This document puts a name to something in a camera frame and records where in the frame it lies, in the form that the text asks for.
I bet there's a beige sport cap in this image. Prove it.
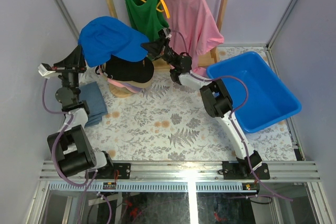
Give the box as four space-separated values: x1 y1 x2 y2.
128 79 153 93

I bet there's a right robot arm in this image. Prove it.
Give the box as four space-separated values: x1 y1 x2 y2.
141 36 263 180

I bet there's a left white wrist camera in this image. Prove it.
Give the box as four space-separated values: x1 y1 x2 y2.
38 63 58 79

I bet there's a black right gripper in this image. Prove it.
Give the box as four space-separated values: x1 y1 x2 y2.
140 37 179 67

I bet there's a folded blue cloth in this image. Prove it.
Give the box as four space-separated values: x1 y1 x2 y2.
79 82 108 127

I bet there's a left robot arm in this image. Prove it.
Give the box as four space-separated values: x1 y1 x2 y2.
40 45 115 183

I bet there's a purple cap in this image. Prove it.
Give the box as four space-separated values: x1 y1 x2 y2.
122 82 139 93

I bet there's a blue plastic bin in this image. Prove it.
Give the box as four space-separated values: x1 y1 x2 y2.
206 51 302 133

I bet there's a wooden clothes rack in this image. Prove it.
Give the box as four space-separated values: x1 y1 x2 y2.
106 0 228 71

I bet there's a wooden hat stand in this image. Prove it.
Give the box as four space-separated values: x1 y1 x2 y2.
109 84 133 98

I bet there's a green tank top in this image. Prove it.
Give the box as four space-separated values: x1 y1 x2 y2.
124 0 169 41

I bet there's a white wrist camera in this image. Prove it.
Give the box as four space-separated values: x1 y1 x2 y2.
38 63 58 79
159 28 172 39

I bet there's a blue cap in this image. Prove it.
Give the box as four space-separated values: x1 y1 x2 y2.
78 16 149 67

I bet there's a pink t-shirt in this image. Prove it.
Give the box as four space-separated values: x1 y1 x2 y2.
164 0 224 76

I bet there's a black sport cap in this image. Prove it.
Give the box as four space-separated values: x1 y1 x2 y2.
99 56 154 83

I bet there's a pink cap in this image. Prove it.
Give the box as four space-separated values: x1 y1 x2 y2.
94 66 132 90

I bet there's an aluminium mounting rail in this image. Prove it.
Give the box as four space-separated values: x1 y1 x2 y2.
39 159 322 192

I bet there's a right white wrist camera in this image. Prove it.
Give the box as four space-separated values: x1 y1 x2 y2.
159 28 172 39

